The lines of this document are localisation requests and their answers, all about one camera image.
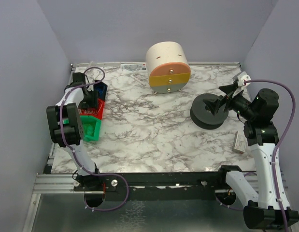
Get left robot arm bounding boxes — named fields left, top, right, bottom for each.
left=46, top=72, right=99, bottom=177

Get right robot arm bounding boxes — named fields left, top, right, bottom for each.
left=204, top=83, right=299, bottom=231

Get red storage bin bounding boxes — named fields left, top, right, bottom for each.
left=78, top=99, right=105, bottom=120

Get green storage bin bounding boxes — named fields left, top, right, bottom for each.
left=57, top=115, right=101, bottom=145

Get clear plastic strip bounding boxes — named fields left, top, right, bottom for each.
left=84, top=61, right=96, bottom=74

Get small white cardboard box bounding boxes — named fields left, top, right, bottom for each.
left=232, top=130, right=247, bottom=154

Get white plastic stick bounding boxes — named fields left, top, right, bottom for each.
left=130, top=75, right=146, bottom=86

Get cream cylindrical drawer cabinet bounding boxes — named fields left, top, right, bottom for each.
left=145, top=42, right=191, bottom=93

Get white flat packet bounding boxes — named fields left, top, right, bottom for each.
left=120, top=63, right=147, bottom=73

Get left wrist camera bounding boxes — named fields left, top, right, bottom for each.
left=86, top=76, right=97, bottom=92

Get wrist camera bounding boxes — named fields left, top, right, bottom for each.
left=232, top=72, right=251, bottom=97
left=86, top=76, right=97, bottom=92

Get black cable spool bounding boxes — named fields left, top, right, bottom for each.
left=190, top=93, right=228, bottom=130

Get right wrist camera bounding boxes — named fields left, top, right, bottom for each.
left=232, top=72, right=251, bottom=97

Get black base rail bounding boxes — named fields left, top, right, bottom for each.
left=73, top=170, right=231, bottom=202

